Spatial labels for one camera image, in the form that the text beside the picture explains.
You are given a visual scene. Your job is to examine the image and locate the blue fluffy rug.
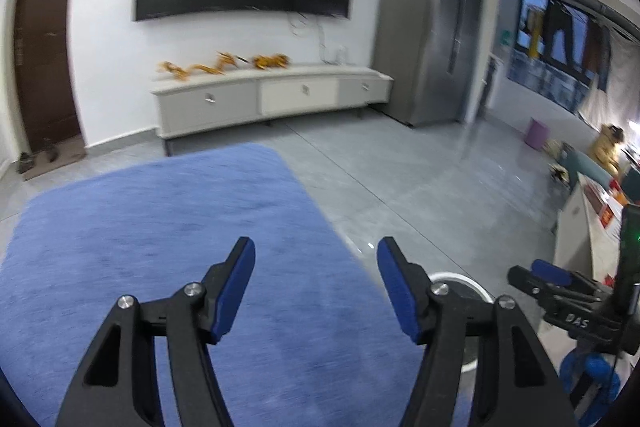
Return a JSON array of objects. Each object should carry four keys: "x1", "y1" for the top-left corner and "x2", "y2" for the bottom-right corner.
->
[{"x1": 0, "y1": 143, "x2": 472, "y2": 427}]

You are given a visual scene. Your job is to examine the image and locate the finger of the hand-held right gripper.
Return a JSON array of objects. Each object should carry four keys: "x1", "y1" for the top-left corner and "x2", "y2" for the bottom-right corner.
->
[
  {"x1": 507, "y1": 266, "x2": 557, "y2": 305},
  {"x1": 531, "y1": 259, "x2": 608, "y2": 295}
]

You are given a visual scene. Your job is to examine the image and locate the person's right hand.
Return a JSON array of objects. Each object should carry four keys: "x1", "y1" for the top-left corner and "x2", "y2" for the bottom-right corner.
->
[{"x1": 559, "y1": 352, "x2": 625, "y2": 424}]

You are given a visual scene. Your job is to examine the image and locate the hanging dark pants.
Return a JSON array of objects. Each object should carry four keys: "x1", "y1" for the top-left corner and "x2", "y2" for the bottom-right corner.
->
[{"x1": 541, "y1": 3, "x2": 584, "y2": 68}]

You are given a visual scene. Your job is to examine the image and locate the white grey television console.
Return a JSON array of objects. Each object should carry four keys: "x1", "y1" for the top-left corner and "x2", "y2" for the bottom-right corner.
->
[{"x1": 151, "y1": 63, "x2": 394, "y2": 156}]

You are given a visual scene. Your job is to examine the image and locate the brown doormat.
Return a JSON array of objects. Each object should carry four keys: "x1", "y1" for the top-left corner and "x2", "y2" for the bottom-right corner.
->
[{"x1": 22, "y1": 139, "x2": 87, "y2": 180}]

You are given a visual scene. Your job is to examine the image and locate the long golden dragon figure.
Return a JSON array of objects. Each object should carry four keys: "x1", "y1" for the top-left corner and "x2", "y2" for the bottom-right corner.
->
[{"x1": 159, "y1": 51, "x2": 247, "y2": 82}]

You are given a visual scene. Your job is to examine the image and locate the hanging grey cloth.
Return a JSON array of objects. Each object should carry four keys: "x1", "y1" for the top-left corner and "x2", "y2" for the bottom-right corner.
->
[{"x1": 581, "y1": 26, "x2": 640, "y2": 134}]

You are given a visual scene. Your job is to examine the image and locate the yellow plush toy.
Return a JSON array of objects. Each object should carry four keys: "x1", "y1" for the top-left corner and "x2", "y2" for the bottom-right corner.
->
[{"x1": 592, "y1": 124, "x2": 626, "y2": 168}]

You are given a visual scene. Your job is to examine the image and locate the short golden dragon figure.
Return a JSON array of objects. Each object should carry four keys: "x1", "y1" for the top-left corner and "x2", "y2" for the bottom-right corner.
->
[{"x1": 251, "y1": 53, "x2": 293, "y2": 70}]

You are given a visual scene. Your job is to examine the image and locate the grey refrigerator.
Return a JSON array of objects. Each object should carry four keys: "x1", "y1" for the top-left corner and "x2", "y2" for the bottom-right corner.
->
[{"x1": 372, "y1": 0, "x2": 486, "y2": 128}]

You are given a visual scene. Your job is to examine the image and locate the purple bin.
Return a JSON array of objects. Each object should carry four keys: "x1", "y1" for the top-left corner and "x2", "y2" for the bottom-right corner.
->
[{"x1": 524, "y1": 118, "x2": 550, "y2": 150}]

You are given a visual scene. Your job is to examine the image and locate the brown entrance door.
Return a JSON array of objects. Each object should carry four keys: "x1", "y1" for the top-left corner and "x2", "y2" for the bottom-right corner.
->
[{"x1": 12, "y1": 0, "x2": 84, "y2": 156}]

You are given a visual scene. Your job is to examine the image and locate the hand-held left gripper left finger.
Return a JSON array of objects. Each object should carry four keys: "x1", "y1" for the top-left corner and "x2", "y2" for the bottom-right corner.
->
[{"x1": 55, "y1": 237, "x2": 256, "y2": 427}]

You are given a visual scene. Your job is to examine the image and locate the white rimmed round bin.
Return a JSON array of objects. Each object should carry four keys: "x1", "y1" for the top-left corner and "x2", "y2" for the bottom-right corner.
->
[{"x1": 428, "y1": 272, "x2": 497, "y2": 374}]

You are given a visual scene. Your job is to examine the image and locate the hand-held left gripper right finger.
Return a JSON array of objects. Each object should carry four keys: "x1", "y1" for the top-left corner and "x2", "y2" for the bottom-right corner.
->
[{"x1": 376, "y1": 237, "x2": 576, "y2": 427}]

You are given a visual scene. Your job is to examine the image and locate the white low table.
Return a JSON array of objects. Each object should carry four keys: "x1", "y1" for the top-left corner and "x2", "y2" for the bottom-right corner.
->
[{"x1": 552, "y1": 171, "x2": 632, "y2": 289}]

